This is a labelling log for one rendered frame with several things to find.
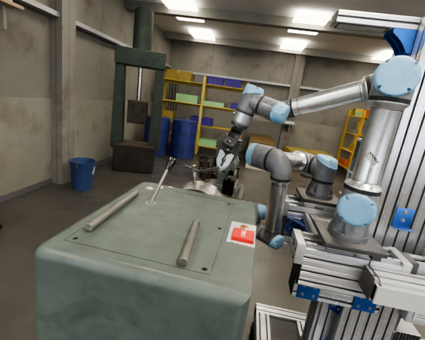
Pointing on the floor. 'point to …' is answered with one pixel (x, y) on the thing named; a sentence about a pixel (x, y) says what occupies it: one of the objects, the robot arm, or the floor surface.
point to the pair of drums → (186, 132)
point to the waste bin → (81, 173)
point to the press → (120, 164)
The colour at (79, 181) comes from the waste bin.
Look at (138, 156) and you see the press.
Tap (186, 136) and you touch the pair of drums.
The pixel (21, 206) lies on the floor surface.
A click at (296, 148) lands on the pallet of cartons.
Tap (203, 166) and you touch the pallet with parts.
